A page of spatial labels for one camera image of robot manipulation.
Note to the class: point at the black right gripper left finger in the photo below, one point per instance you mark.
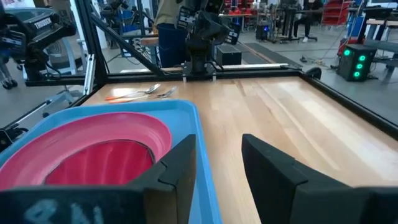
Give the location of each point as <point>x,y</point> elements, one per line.
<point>168,199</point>

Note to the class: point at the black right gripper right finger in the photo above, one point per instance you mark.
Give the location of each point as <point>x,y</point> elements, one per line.
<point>280,199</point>

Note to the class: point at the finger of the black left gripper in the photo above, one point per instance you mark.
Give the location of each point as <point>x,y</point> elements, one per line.
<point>186,18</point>
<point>234,33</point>

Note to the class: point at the pink plastic plate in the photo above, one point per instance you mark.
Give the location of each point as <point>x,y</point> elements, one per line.
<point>93,129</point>

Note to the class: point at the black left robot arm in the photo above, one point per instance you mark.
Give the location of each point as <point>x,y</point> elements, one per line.
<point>199,59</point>

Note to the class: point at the light blue plastic tray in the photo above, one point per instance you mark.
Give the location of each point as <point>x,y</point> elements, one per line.
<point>183,118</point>

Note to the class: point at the black box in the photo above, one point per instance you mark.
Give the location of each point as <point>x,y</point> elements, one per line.
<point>229,55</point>

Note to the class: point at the person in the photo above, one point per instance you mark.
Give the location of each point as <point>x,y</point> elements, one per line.
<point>171,40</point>
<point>306,18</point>

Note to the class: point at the black floor mat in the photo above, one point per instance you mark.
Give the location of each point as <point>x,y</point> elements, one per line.
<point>270,54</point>

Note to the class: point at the red shelving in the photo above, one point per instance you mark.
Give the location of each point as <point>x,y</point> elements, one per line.
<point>337,12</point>

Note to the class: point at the black computer with green lights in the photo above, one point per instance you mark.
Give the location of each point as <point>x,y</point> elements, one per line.
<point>357,62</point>

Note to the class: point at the black metal table frame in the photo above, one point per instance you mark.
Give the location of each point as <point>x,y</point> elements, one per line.
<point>93,46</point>

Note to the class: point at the silver aluminium bracket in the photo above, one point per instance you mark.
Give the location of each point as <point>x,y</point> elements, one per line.
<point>89,74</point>

